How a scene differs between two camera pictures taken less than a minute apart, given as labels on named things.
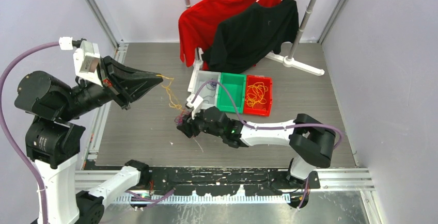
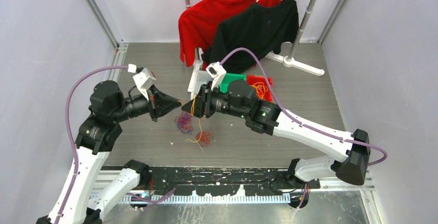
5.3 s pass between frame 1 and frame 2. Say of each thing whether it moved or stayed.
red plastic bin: stayed
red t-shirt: stayed
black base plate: stayed
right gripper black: moved
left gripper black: moved
